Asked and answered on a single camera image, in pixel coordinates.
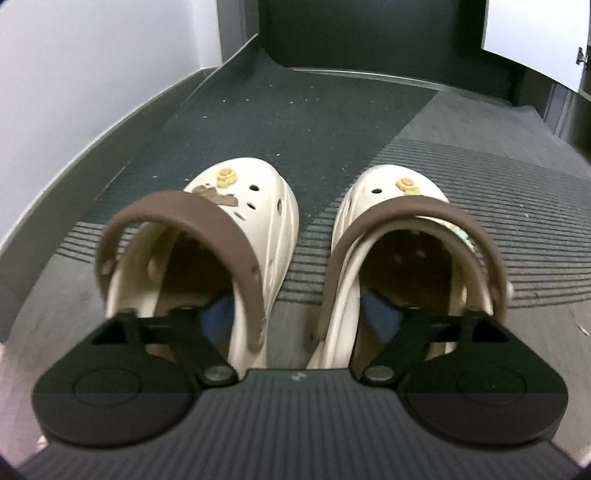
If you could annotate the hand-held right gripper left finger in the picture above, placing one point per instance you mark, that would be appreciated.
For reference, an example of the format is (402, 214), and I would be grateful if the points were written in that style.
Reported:
(217, 318)

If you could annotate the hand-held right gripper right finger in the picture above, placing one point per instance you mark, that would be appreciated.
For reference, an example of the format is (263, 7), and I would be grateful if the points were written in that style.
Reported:
(381, 316)

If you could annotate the grey striped doormat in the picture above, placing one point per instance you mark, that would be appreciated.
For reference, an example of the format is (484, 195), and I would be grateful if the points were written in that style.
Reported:
(461, 207)

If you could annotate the dark green mat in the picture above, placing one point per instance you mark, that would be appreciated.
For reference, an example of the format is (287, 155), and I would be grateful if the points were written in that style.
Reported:
(277, 120)

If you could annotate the dark grey door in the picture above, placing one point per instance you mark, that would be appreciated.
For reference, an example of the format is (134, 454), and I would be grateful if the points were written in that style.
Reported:
(369, 32)

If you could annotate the grey cabinet door with hinge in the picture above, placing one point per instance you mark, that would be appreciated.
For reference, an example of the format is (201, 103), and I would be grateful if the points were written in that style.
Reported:
(531, 32)

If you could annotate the metal door hinge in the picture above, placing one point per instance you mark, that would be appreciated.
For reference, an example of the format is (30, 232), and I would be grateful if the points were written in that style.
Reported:
(581, 56)

